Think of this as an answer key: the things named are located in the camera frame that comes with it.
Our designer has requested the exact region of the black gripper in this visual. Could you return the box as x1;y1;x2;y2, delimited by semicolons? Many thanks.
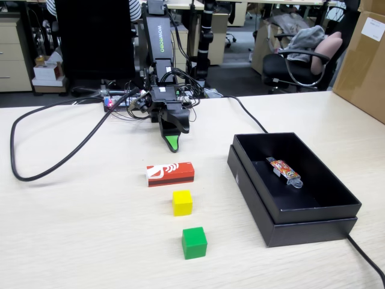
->
149;85;191;154

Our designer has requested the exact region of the red and white small box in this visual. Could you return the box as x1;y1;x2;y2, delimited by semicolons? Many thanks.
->
146;161;196;188

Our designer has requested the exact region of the yellow cube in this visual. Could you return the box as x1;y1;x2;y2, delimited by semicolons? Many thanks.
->
172;190;194;217

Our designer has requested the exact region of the green cube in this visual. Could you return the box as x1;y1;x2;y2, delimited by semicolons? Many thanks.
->
181;226;208;260

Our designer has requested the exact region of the black box tray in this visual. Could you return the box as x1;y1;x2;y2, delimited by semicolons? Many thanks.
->
233;132;362;225

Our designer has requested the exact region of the white cardboard box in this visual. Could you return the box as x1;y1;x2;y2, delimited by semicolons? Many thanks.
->
32;61;64;81

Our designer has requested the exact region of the black open box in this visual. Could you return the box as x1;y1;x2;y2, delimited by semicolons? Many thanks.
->
227;144;359;248

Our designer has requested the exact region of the large labelled cardboard box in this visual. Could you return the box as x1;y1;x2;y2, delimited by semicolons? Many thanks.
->
332;10;385;125

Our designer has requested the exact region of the plain cardboard box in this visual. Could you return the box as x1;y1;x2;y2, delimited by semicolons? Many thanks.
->
357;0;385;16

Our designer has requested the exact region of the controller circuit board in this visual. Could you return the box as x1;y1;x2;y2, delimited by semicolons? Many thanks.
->
103;95;133;112

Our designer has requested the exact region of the black office chair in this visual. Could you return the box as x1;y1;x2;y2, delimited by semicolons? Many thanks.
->
262;31;331;94

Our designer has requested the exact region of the flat white carton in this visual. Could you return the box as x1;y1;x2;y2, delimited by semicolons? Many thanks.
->
31;76;67;93

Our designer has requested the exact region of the grey cloth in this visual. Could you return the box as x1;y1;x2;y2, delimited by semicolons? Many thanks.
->
284;25;327;63

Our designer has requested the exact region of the pink cushion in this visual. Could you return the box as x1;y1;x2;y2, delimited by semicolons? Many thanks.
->
309;31;343;75

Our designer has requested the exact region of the beige drawer cabinet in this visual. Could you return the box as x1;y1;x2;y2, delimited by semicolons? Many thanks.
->
0;17;33;93

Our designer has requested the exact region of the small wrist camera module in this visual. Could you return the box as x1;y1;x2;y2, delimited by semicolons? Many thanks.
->
131;92;151;114

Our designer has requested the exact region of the thin black wire bundle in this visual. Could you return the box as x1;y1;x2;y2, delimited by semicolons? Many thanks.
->
126;8;207;121

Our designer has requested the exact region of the smooth black cable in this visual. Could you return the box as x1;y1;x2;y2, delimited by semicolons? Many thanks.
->
207;95;385;281

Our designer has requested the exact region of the thick black sleeved cable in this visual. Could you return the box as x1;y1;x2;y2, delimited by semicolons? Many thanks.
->
10;89;141;182

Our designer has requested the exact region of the beige desk pedestal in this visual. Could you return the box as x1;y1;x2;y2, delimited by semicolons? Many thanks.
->
207;13;229;66

